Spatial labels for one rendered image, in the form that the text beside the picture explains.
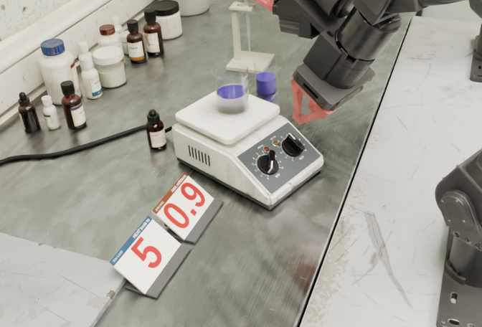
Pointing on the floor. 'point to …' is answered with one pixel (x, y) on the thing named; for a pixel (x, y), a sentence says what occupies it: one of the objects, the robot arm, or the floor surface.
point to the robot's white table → (404, 187)
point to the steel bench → (106, 237)
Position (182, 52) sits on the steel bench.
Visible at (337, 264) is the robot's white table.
